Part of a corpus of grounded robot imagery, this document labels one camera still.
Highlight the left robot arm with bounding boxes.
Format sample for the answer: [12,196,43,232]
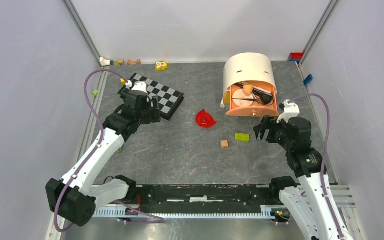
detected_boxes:
[45,81,161,227]

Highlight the green lego brick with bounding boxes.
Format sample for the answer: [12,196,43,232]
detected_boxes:
[234,132,250,142]

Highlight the black loop cord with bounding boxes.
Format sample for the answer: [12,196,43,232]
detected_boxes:
[233,92,276,107]

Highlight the red blue blocks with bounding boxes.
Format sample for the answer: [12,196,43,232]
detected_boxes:
[288,52,304,62]

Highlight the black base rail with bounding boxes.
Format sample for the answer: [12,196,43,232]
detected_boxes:
[123,184,282,214]

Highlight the black makeup brush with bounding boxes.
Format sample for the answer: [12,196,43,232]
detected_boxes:
[234,83,274,105]

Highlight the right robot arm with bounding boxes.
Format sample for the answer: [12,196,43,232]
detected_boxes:
[253,100,353,240]

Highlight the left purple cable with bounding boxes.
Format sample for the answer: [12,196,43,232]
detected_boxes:
[53,68,165,233]

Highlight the orange makeup sponge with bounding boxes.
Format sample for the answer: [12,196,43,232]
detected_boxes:
[243,83,254,97]

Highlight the red plastic arch toy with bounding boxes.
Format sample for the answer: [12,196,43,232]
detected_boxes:
[195,109,217,128]

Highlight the yellow toy block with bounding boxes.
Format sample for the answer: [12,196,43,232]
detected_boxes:
[155,61,168,71]

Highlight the small wooden block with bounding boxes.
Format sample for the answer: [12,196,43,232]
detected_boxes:
[117,58,125,65]

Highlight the blue block by wall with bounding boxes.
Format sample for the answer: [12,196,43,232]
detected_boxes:
[303,74,314,87]

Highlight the black white chessboard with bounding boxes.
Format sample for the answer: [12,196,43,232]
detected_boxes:
[129,73,184,121]

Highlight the small wooden cube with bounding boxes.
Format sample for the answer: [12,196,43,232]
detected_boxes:
[220,139,229,149]

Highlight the wooden arch block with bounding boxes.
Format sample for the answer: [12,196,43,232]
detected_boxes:
[126,59,142,65]

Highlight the round pink powder compact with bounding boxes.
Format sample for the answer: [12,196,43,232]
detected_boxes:
[232,89,254,107]

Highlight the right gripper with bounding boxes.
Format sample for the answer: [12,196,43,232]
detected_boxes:
[252,114,294,151]

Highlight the white corner bracket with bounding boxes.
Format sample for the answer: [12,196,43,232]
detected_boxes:
[99,56,112,67]

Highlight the round drawer organizer box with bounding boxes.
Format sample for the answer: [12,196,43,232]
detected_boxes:
[220,52,279,117]

